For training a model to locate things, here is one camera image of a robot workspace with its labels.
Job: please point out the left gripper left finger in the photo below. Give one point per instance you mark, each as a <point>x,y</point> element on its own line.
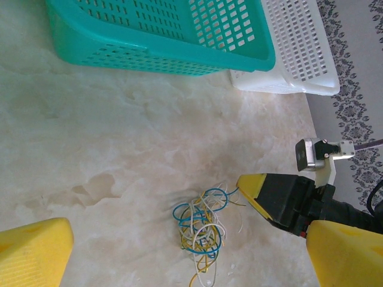
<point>33,254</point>

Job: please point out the teal plastic basket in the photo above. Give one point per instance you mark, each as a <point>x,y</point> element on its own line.
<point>119,51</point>

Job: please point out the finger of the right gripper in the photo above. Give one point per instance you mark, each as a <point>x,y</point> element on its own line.
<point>281,191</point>
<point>290,219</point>

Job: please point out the white plastic basket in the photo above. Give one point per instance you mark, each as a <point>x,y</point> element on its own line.
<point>299,36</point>

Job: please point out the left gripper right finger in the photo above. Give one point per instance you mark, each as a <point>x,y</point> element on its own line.
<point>350,257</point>

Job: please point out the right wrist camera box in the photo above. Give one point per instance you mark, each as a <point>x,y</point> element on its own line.
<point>311,155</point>

